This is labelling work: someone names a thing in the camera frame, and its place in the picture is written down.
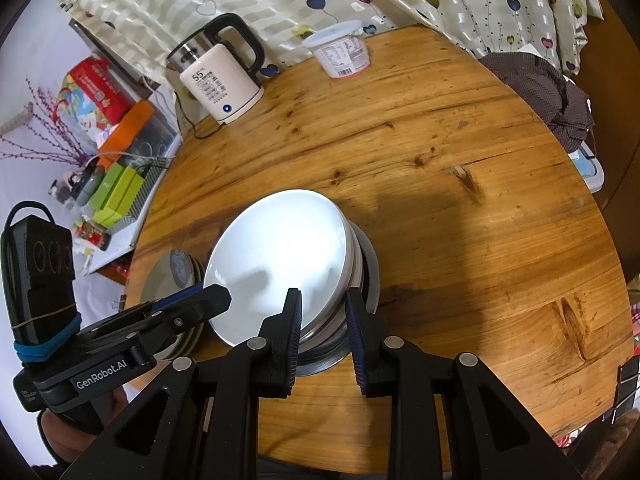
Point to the white board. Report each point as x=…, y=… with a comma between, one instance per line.
x=110, y=260

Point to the colourful red box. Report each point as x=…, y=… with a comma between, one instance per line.
x=95, y=90

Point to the clear box with orange lid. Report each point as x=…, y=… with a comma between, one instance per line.
x=130, y=125

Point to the person's left hand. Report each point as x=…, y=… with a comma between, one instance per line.
x=65, y=435

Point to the green boxes stack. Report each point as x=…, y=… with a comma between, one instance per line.
x=150, y=180

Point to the black binder clip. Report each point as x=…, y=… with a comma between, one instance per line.
x=119, y=303

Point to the stainless steel bowl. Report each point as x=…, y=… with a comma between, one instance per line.
x=320, y=362

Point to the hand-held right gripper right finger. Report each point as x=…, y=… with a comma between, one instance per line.
x=356, y=340

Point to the white electric kettle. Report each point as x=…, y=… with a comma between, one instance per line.
x=215, y=85

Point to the small red jar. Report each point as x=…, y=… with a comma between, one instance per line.
x=92, y=237

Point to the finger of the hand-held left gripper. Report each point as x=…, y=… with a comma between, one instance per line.
x=205, y=305
x=175, y=295

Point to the purple branch decoration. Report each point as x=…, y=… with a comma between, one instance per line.
x=55, y=140

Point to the white plastic tub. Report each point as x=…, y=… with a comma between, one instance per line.
x=340, y=55

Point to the dark checked cloth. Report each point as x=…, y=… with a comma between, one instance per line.
x=540, y=90

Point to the small green box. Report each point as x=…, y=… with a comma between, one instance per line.
x=107, y=217

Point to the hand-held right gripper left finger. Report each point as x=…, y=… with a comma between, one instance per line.
x=295, y=340

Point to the grey oblong object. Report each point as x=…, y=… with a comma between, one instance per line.
x=92, y=182

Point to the black patterned object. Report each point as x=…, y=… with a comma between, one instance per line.
x=622, y=385

